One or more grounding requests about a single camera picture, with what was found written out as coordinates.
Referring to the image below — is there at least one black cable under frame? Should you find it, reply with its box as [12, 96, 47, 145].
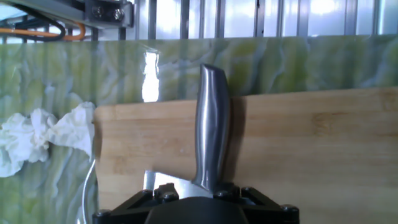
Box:
[12, 5, 68, 43]

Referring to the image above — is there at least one orange cable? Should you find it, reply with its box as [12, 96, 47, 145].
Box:
[0, 23, 87, 42]

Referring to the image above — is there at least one green marble pattern mat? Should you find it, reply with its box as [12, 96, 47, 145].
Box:
[0, 34, 398, 224]

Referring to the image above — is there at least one bamboo cutting board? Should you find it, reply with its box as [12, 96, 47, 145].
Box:
[93, 86, 398, 224]

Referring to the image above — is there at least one stainless steel cleaver knife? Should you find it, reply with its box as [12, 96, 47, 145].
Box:
[142, 63, 231, 200]

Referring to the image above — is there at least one crumpled white tissue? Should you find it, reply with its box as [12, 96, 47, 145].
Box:
[0, 101, 96, 178]

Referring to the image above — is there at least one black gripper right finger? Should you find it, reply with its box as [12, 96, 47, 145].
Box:
[213, 182, 300, 224]

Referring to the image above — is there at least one aluminium frame bar with bracket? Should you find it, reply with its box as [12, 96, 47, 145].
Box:
[0, 0, 135, 30]

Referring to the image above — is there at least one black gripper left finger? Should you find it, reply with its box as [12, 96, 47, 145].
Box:
[92, 182, 180, 224]

